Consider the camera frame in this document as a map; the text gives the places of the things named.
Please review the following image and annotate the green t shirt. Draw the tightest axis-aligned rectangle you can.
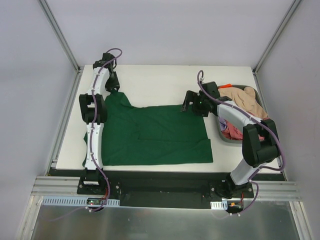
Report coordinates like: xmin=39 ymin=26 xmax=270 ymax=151
xmin=83 ymin=91 xmax=214 ymax=167

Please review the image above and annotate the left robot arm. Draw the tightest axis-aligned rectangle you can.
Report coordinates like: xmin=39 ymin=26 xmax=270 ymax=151
xmin=77 ymin=50 xmax=120 ymax=195

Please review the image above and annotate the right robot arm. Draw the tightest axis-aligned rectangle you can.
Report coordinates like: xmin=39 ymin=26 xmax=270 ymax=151
xmin=181 ymin=82 xmax=280 ymax=199

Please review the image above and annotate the lilac t shirt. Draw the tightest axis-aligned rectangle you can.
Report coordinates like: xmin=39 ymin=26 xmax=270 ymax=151
xmin=218 ymin=118 xmax=227 ymax=131

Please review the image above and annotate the orange t shirt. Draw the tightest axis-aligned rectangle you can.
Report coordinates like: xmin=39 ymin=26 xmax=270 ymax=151
xmin=219 ymin=83 xmax=233 ymax=89

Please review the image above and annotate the pink t shirt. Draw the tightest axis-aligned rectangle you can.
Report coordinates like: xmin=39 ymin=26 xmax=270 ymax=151
xmin=221 ymin=126 xmax=266 ymax=142

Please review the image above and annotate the beige t shirt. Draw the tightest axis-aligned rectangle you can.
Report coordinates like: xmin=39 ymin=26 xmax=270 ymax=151
xmin=218 ymin=86 xmax=269 ymax=119

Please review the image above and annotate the grey laundry basket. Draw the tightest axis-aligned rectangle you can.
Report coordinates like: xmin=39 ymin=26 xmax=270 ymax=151
xmin=218 ymin=85 xmax=269 ymax=143

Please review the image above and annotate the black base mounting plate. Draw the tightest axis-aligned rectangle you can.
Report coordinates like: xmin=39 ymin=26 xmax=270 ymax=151
xmin=77 ymin=170 xmax=254 ymax=209

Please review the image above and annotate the right aluminium table rail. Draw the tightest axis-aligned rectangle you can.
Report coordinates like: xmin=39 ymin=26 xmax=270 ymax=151
xmin=253 ymin=72 xmax=287 ymax=181

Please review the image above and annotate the aluminium table rail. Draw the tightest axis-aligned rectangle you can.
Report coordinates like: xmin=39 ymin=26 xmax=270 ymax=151
xmin=253 ymin=72 xmax=287 ymax=181
xmin=44 ymin=69 xmax=83 ymax=176

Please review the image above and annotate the right aluminium frame post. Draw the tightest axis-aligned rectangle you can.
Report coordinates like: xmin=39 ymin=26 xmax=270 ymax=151
xmin=252 ymin=0 xmax=303 ymax=76

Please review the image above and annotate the aluminium frame post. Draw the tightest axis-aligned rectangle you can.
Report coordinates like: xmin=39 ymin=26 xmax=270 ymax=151
xmin=37 ymin=0 xmax=81 ymax=73
xmin=252 ymin=0 xmax=303 ymax=76

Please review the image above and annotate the left aluminium frame post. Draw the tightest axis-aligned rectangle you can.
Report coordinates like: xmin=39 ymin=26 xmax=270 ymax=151
xmin=37 ymin=0 xmax=81 ymax=73

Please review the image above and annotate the right white cable duct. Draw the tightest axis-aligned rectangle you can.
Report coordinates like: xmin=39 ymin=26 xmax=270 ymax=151
xmin=210 ymin=200 xmax=228 ymax=211

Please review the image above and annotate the white cable duct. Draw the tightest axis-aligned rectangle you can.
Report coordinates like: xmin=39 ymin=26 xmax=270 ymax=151
xmin=210 ymin=200 xmax=228 ymax=211
xmin=42 ymin=196 xmax=121 ymax=208

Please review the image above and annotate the left aluminium table rail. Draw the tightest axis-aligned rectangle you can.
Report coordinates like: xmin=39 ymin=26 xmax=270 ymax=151
xmin=44 ymin=69 xmax=83 ymax=176

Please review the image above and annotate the left white cable duct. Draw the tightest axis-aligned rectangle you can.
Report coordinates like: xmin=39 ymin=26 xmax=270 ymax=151
xmin=42 ymin=196 xmax=121 ymax=208

